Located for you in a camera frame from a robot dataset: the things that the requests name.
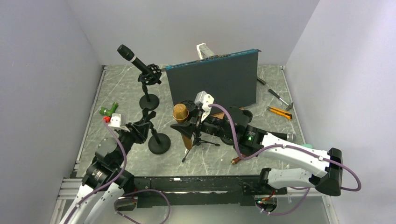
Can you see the black round base clip stand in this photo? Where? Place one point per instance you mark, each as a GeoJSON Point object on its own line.
{"type": "Point", "coordinates": [240, 119]}

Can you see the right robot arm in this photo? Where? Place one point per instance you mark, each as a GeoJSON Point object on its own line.
{"type": "Point", "coordinates": [318, 169]}

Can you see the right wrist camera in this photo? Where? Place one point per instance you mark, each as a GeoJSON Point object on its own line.
{"type": "Point", "coordinates": [204, 100]}

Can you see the white bracket behind board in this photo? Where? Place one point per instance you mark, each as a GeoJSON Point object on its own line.
{"type": "Point", "coordinates": [204, 52]}

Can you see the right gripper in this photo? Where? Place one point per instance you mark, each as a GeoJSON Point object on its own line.
{"type": "Point", "coordinates": [181, 131]}

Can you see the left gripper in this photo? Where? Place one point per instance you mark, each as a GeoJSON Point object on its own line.
{"type": "Point", "coordinates": [139, 131]}

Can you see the black tripod shock mount stand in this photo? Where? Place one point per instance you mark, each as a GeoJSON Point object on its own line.
{"type": "Point", "coordinates": [199, 143]}

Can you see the yellow utility knife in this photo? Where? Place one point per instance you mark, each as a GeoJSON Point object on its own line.
{"type": "Point", "coordinates": [280, 112]}

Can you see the gold microphone black stand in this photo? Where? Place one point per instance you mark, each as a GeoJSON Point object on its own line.
{"type": "Point", "coordinates": [159, 143]}

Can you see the black microphone white band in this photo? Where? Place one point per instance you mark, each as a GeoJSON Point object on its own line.
{"type": "Point", "coordinates": [129, 55]}

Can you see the small black hammer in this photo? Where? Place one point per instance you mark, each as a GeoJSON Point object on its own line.
{"type": "Point", "coordinates": [289, 105]}

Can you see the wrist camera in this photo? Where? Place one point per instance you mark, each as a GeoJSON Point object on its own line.
{"type": "Point", "coordinates": [204, 100]}
{"type": "Point", "coordinates": [115, 121]}

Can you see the wooden board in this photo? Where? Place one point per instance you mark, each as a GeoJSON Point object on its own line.
{"type": "Point", "coordinates": [221, 114]}

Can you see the green marker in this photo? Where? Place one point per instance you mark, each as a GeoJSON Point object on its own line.
{"type": "Point", "coordinates": [108, 112]}

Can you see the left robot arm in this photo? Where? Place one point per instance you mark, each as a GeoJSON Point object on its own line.
{"type": "Point", "coordinates": [106, 179]}

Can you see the dark grey upright board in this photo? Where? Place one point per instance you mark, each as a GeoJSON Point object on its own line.
{"type": "Point", "coordinates": [231, 79]}

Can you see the black screwdriver handle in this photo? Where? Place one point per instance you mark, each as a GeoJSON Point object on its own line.
{"type": "Point", "coordinates": [261, 81]}

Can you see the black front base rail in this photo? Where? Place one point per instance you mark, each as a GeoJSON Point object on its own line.
{"type": "Point", "coordinates": [201, 190]}

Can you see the mint green microphone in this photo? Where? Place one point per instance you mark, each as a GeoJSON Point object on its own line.
{"type": "Point", "coordinates": [307, 146]}

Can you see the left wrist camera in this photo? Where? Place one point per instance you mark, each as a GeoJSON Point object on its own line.
{"type": "Point", "coordinates": [115, 121]}

